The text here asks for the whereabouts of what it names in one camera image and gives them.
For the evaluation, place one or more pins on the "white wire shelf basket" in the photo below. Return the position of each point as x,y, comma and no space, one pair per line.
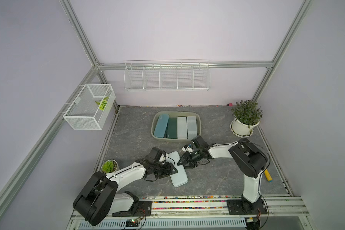
165,76

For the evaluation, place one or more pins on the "translucent pencil case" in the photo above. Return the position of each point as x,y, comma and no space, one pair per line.
191,127
182,128

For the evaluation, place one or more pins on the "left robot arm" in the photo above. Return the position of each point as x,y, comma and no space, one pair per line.
99,197

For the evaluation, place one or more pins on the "large pale blue case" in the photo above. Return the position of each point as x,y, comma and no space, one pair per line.
180,177

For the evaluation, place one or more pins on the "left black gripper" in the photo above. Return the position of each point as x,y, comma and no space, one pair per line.
167,170

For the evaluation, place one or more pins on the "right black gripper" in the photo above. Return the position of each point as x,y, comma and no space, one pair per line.
186,158

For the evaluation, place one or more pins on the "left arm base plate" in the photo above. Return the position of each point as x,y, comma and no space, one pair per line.
127,204

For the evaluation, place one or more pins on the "dark green pencil case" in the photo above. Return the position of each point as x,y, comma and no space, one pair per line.
171,130

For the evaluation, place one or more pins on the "green leaf toy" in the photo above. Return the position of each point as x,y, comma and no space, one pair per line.
102,103

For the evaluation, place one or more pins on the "teal blue pencil case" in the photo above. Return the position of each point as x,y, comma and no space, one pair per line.
161,126

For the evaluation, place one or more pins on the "olive green storage box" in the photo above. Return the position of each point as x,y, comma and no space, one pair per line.
175,114

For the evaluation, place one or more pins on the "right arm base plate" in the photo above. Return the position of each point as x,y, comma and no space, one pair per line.
244,207

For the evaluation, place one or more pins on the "small succulent pot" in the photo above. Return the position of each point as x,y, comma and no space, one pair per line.
110,166

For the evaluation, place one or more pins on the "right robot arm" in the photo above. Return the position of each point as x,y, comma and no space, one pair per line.
251,161

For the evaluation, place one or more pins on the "potted green plant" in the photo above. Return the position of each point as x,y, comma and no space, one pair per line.
247,115

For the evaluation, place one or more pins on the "aluminium rail frame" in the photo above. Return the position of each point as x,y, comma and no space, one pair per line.
206,213

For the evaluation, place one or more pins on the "white mesh wall basket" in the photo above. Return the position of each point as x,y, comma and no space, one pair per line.
83,113

